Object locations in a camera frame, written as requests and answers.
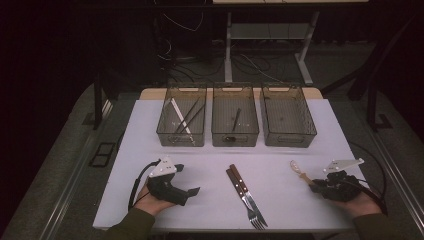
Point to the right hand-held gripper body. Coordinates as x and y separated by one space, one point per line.
343 188

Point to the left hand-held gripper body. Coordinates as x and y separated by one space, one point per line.
166 191

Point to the smoky clear plastic bin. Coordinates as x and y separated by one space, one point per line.
166 140
290 100
246 140

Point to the metal chopstick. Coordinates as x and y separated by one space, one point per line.
188 114
195 116

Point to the metal spoon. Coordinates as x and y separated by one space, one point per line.
236 120

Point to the person's left hand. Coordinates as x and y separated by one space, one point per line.
150 205

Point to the person's right hand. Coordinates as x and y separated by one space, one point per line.
361 206

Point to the white table mat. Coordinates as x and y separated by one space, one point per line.
140 140

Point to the black metal stand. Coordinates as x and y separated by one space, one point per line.
372 106
97 106

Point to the white metal desk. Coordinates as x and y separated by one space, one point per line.
228 50

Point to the aluminium floor rail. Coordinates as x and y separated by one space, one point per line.
400 181
68 186

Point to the black floor frame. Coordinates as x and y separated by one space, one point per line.
103 155

